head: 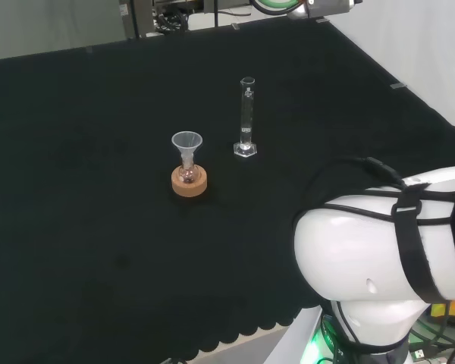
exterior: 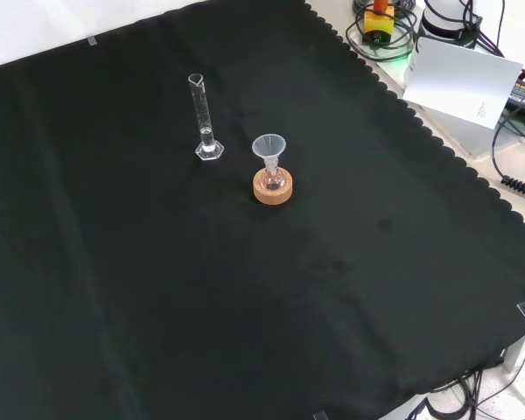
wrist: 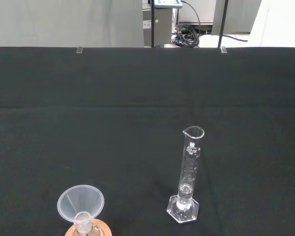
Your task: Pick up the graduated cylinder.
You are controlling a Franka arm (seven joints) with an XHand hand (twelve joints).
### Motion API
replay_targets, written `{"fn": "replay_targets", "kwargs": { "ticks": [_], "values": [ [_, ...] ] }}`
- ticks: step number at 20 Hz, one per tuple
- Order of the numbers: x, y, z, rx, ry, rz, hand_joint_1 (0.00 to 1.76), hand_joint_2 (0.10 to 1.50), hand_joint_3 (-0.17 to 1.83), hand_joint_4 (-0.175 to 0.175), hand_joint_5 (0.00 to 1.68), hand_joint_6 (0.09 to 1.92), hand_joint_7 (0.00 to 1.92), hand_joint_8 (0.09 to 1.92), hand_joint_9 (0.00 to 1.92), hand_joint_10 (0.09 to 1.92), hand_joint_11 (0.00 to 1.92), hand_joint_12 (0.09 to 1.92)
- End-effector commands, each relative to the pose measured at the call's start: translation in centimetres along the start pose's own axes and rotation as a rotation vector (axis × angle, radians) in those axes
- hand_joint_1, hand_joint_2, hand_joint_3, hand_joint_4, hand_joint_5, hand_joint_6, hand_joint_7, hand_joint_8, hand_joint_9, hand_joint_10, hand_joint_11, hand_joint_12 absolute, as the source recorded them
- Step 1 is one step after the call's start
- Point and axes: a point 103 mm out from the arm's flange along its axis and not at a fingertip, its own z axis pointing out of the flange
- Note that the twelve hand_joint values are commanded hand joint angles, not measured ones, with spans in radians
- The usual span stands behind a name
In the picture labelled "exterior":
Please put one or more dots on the clear glass graduated cylinder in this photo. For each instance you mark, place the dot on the clear glass graduated cylinder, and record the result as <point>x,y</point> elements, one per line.
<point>209,151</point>

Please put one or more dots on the small round-bottom glass flask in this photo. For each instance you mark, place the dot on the small round-bottom glass flask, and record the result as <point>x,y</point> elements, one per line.
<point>272,180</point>

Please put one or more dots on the clear plastic funnel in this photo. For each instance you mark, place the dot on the clear plastic funnel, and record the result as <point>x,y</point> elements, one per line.
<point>269,146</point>

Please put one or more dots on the black bench cloth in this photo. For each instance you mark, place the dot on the black bench cloth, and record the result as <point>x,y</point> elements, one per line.
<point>157,262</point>

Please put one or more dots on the yellow stop button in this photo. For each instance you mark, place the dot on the yellow stop button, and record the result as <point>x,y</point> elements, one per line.
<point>378,23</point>

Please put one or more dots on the white box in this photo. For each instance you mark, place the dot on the white box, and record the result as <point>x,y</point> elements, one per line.
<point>472,140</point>

